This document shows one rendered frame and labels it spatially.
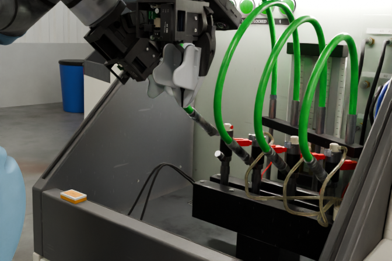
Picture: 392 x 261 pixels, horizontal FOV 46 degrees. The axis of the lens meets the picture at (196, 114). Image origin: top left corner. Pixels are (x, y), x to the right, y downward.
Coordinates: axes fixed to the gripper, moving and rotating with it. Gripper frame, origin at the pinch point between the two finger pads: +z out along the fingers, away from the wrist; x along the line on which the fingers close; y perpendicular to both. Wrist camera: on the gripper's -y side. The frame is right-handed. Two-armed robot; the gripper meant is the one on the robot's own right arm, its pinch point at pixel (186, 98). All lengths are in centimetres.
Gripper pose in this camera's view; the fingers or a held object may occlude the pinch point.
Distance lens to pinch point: 67.5
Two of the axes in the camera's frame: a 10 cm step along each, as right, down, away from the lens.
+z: -0.4, 9.8, 1.8
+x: 7.9, 1.4, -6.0
